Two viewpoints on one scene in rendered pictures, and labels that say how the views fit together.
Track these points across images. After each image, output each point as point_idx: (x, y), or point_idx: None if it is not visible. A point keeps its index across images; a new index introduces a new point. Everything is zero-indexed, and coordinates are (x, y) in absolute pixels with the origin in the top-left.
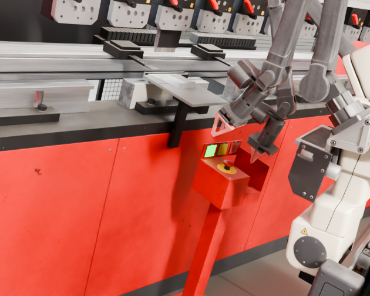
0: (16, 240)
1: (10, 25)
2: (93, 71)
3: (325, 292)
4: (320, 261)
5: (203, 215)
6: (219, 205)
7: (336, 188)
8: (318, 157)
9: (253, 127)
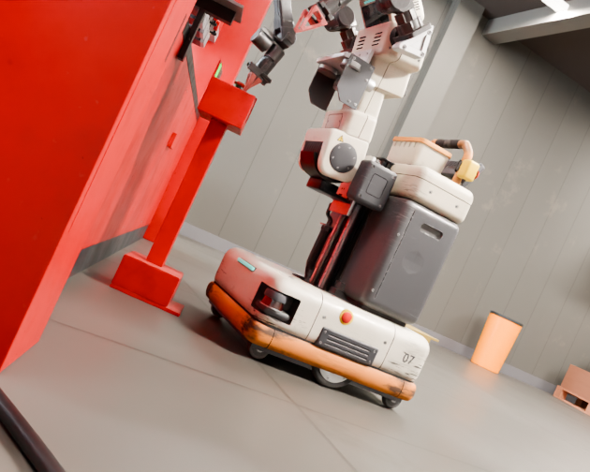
0: None
1: None
2: None
3: (373, 183)
4: (352, 165)
5: (139, 167)
6: (240, 124)
7: (361, 102)
8: (364, 68)
9: (186, 75)
